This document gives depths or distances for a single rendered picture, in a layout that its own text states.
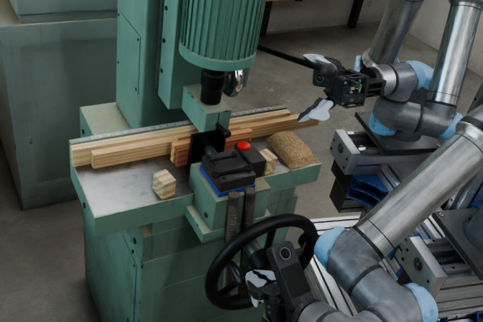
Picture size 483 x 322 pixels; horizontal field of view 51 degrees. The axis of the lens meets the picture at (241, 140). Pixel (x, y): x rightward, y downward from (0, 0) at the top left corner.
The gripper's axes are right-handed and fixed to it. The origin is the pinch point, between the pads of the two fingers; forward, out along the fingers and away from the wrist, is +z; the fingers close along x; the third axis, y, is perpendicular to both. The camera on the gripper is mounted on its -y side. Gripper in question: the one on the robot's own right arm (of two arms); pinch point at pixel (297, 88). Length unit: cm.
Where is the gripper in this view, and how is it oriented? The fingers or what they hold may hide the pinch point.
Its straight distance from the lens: 113.1
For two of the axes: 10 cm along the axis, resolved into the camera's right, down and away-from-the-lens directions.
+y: 5.0, 3.7, -7.8
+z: -8.6, 1.6, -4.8
